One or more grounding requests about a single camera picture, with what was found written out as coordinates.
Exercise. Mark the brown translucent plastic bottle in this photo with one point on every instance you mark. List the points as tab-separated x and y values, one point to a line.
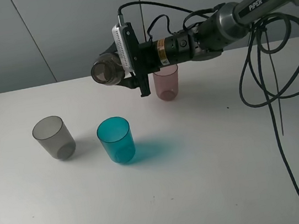
108	70

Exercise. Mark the grey translucent plastic cup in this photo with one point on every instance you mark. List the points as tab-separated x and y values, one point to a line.
52	133

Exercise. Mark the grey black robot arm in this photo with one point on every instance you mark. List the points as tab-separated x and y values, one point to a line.
224	24

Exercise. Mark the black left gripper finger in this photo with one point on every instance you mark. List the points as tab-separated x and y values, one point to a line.
130	82

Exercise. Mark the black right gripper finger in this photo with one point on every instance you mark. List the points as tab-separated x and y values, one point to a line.
110	51

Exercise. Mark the pink translucent plastic cup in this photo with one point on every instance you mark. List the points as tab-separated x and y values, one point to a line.
166	82

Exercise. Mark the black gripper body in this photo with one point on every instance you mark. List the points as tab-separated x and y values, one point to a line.
172	50

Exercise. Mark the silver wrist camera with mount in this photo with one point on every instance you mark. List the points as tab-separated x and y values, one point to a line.
131	57

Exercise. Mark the teal translucent plastic cup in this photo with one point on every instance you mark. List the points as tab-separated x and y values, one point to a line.
115	136

